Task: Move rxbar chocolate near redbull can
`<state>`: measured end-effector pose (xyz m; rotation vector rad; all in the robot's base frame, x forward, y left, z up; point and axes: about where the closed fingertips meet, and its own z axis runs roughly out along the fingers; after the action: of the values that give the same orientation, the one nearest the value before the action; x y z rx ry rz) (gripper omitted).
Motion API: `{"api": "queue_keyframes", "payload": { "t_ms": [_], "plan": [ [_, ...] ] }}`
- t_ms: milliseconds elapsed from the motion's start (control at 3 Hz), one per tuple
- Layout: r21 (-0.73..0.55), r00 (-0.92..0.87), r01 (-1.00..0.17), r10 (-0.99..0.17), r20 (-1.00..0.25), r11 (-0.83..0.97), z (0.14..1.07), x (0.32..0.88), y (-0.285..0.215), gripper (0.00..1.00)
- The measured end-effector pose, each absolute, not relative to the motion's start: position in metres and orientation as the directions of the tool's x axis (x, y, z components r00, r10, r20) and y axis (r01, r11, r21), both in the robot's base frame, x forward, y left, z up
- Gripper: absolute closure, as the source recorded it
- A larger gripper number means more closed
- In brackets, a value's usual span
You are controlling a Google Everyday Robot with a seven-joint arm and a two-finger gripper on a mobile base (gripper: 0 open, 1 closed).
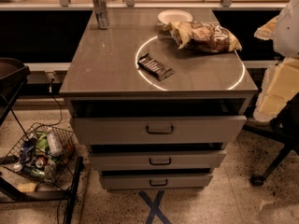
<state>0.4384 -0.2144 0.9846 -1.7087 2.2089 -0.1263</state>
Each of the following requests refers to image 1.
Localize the black office chair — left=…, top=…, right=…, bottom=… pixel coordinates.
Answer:
left=243, top=93, right=299, bottom=186

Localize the clear plastic bottle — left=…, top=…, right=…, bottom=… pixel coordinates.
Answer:
left=47, top=128, right=63, bottom=157

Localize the white paper bowl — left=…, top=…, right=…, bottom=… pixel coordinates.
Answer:
left=158, top=9, right=192, bottom=24

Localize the grey drawer cabinet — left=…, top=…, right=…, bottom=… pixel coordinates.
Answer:
left=60, top=8, right=257, bottom=190

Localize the red soda can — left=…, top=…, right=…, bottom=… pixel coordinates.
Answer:
left=35, top=156, right=48, bottom=169

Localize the black power cable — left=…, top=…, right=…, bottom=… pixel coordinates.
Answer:
left=46, top=77, right=64, bottom=128

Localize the silver redbull can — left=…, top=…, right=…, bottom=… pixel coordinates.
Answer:
left=93, top=0, right=109, bottom=29

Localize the black cart frame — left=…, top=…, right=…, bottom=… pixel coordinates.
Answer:
left=0, top=58, right=84, bottom=224

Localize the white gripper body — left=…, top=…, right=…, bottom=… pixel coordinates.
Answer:
left=253, top=58, right=299, bottom=121

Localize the black wire basket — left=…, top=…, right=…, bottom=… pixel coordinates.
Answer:
left=0, top=123, right=76, bottom=183

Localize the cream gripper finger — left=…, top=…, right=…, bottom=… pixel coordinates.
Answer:
left=254, top=16, right=278, bottom=40

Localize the rxbar chocolate dark wrapper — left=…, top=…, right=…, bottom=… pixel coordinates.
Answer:
left=137, top=53, right=175, bottom=81

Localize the brown chip bag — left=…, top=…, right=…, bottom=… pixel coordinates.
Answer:
left=163, top=21, right=242, bottom=53

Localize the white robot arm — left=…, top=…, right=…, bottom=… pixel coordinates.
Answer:
left=253, top=0, right=299, bottom=122

